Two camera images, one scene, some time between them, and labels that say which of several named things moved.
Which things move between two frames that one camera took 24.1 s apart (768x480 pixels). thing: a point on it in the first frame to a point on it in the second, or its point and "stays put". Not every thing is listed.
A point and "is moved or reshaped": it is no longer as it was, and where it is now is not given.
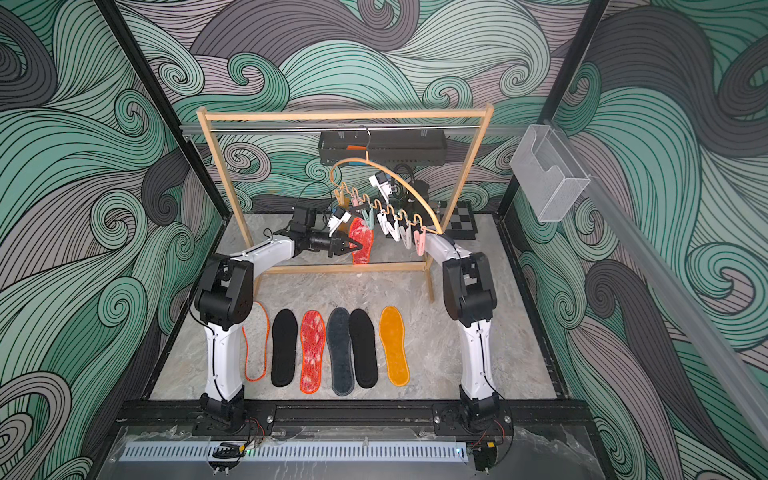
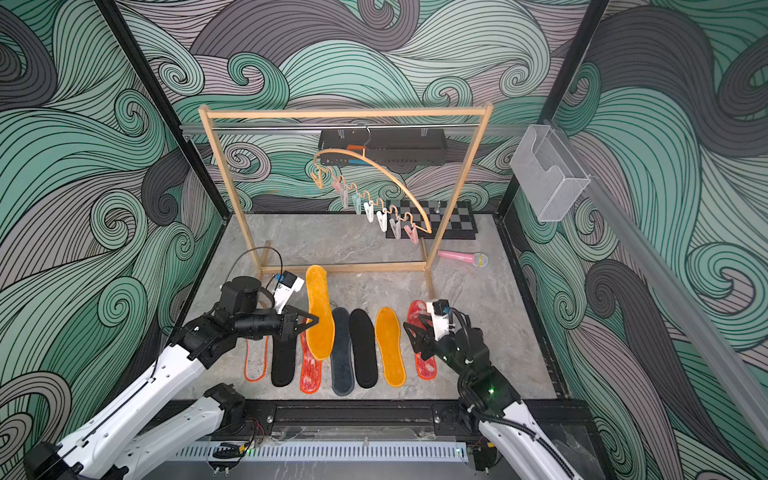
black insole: x=284 y=347 stays put
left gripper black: x=338 y=243 to x=288 y=318
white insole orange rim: x=257 y=344 stays put
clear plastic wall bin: x=548 y=172 stays put
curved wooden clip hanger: x=393 y=224 is moved or reshaped
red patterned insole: x=361 y=231 to x=425 y=368
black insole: x=362 y=335 stays put
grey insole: x=338 y=333 stays put
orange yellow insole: x=392 y=331 stays put
